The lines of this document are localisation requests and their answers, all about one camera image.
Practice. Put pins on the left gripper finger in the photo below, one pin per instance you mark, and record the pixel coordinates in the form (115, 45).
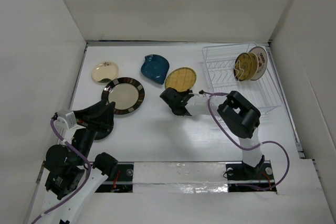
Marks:
(109, 115)
(92, 111)

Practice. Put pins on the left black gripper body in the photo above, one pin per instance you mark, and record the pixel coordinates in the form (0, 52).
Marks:
(91, 126)

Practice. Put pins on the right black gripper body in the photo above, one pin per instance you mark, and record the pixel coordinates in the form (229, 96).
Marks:
(185, 93)

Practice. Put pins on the black round dish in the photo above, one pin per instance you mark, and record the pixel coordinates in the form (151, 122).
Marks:
(102, 131)

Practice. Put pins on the woven bamboo plate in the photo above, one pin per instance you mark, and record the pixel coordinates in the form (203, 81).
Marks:
(181, 79)

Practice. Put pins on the black rimmed striped plate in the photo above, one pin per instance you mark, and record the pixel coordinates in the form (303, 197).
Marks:
(127, 94)

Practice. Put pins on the blue leaf shaped dish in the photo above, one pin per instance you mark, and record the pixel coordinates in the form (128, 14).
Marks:
(155, 67)

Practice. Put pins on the cream plate with floral print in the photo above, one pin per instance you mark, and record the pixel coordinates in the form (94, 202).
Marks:
(105, 71)

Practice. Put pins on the gold and black plate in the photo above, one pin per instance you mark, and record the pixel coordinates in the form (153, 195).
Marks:
(242, 67)

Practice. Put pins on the cream plate with red marks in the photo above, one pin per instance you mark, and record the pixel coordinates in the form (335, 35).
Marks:
(254, 64)

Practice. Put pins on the white plate with red characters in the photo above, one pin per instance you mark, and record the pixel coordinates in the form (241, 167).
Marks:
(261, 54)

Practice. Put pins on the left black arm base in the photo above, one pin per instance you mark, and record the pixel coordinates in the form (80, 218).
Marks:
(120, 182)

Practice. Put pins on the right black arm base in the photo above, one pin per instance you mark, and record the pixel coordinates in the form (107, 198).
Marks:
(241, 180)

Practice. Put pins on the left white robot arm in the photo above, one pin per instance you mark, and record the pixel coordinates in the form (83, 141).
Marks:
(72, 179)

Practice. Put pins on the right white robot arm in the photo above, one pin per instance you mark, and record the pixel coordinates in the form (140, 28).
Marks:
(240, 116)

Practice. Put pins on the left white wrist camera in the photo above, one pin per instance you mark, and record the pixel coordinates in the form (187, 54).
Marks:
(65, 119)

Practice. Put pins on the white wire dish rack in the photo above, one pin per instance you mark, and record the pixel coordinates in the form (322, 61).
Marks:
(219, 62)

